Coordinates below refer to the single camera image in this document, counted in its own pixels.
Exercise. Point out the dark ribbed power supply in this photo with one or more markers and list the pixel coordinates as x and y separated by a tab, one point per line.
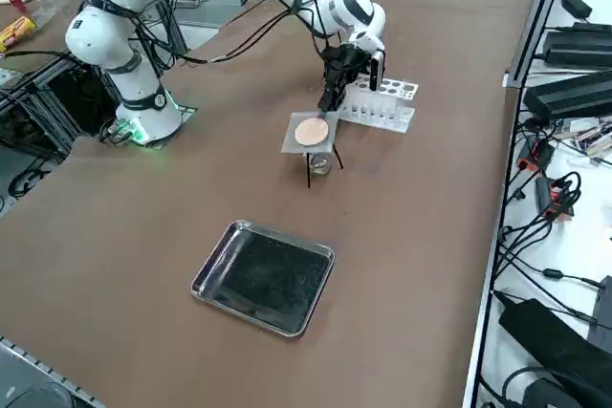
569	95

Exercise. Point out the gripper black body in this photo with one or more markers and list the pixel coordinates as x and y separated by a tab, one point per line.
346	61

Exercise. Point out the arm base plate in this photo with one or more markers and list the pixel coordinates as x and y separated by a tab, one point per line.
186	114

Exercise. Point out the small black adapter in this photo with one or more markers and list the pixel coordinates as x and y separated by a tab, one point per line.
576	6

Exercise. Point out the yellow red snack packet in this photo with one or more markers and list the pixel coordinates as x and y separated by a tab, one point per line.
16	30

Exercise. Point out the stainless steel tray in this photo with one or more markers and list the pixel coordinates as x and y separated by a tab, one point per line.
268	279

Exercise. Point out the black adapter with orange clip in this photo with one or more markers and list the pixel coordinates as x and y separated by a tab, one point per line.
545	193

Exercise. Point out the black orange connector box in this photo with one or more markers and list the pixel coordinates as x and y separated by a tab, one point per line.
538	152

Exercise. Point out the aluminium frame rail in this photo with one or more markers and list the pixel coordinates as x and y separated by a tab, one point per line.
538	21

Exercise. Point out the ribbed grey table rail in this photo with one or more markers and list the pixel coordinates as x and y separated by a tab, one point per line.
48	372

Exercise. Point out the large black adapter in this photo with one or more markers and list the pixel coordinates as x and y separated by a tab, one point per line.
535	327

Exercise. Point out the black metal frame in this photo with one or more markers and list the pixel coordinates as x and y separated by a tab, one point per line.
48	107

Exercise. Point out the black power brick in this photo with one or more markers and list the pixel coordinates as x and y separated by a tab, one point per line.
578	47

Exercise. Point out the white test tube rack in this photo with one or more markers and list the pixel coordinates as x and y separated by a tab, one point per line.
404	121

